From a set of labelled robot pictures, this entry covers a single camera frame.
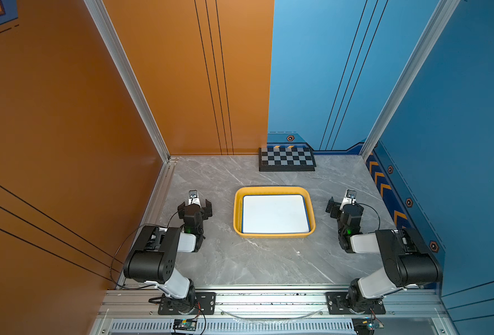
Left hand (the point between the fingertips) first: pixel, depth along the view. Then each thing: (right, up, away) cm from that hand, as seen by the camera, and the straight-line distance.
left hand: (196, 198), depth 94 cm
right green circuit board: (+66, -39, -25) cm, 81 cm away
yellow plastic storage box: (+35, +3, +8) cm, 36 cm away
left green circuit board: (+2, -41, -23) cm, 47 cm away
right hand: (+67, 0, -1) cm, 67 cm away
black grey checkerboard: (+44, +20, +21) cm, 53 cm away
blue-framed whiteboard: (+36, -7, 0) cm, 36 cm away
